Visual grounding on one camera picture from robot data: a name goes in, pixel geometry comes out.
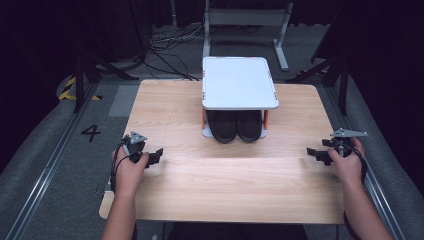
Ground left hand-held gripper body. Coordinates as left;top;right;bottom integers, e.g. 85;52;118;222
120;130;149;165

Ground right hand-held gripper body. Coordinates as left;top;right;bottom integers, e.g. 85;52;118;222
321;127;369;158

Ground black shoe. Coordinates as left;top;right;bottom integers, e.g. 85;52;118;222
236;110;264;144
206;110;240;145

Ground white shoe rack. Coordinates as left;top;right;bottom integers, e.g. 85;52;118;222
201;56;281;140

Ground person's right hand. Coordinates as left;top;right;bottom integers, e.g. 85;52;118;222
326;137;368;192

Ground person's left hand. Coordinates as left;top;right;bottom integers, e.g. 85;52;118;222
111;145;151;198

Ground black tripod stand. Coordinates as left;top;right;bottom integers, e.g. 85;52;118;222
72;49;140;114
285;55;352;118

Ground yellow black striped tape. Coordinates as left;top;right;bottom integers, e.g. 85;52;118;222
57;76;103;102

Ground grey metal stand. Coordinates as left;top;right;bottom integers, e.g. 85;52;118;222
201;0;295;73

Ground right hand-held gripper black cable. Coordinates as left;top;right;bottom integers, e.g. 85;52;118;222
342;142;369;240

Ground hand-held gripper black cable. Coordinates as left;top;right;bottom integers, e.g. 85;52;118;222
342;142;369;240
108;141;135;195

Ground left hand-held gripper black cable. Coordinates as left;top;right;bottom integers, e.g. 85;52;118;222
108;141;135;195

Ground metal floor rail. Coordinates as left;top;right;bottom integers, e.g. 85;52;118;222
325;85;409;240
2;83;99;240

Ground black floor cables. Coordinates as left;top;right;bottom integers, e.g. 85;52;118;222
143;21;206;82

